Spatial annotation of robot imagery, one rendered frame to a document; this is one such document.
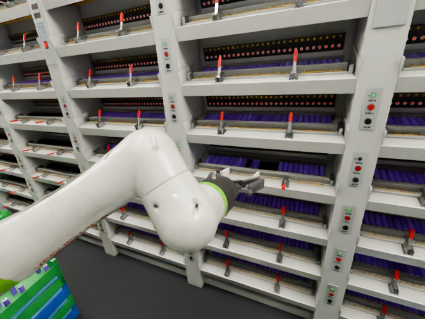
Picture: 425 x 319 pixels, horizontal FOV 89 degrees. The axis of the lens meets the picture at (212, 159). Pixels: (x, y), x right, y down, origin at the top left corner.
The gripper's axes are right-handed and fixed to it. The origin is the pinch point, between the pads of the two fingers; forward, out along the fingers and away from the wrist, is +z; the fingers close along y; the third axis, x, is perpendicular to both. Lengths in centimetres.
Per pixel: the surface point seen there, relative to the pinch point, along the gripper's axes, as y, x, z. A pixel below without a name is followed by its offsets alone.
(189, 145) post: -30.3, 5.3, 19.9
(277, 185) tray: 9.4, -8.1, 21.6
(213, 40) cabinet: -23, 52, 28
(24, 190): -195, -46, 32
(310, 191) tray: 21.6, -8.4, 21.2
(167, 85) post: -36.7, 30.6, 12.2
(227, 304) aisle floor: -12, -83, 33
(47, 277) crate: -87, -58, -14
